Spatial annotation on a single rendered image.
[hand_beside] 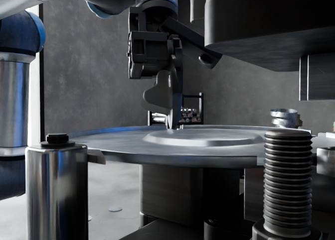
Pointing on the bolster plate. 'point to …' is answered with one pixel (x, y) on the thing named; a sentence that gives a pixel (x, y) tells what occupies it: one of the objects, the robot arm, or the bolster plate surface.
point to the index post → (57, 189)
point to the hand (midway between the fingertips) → (176, 121)
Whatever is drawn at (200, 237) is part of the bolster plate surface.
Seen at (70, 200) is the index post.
